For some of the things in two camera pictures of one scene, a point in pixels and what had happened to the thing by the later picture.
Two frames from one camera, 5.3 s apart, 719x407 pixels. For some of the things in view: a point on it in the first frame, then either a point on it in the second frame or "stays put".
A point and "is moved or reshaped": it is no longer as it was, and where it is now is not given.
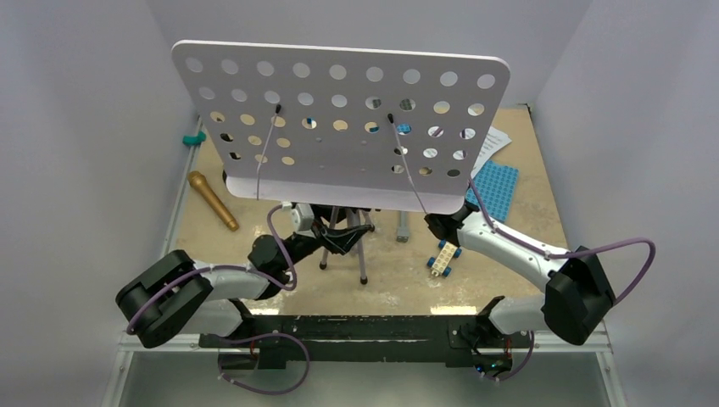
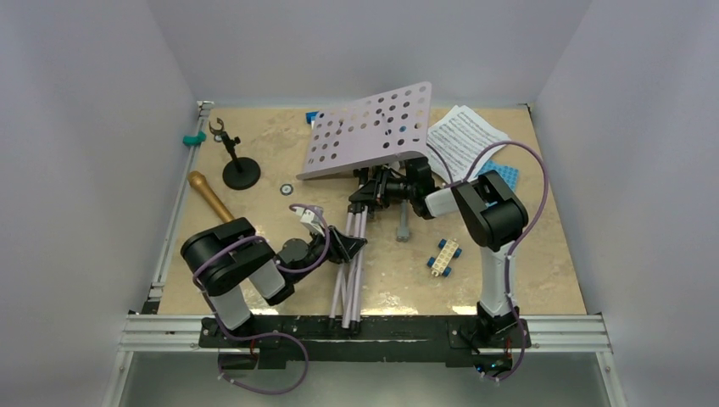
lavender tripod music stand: x=390 y=131 is moved or reshaped
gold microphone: x=198 y=181 stays put
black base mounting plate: x=268 y=342 stays put
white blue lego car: x=441 y=264 stays put
